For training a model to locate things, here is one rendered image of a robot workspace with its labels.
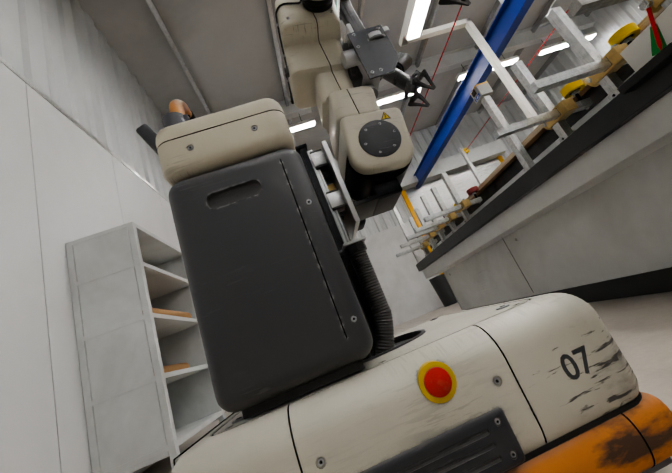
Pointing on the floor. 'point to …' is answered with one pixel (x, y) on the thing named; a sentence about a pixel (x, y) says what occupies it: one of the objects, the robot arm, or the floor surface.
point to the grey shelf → (137, 349)
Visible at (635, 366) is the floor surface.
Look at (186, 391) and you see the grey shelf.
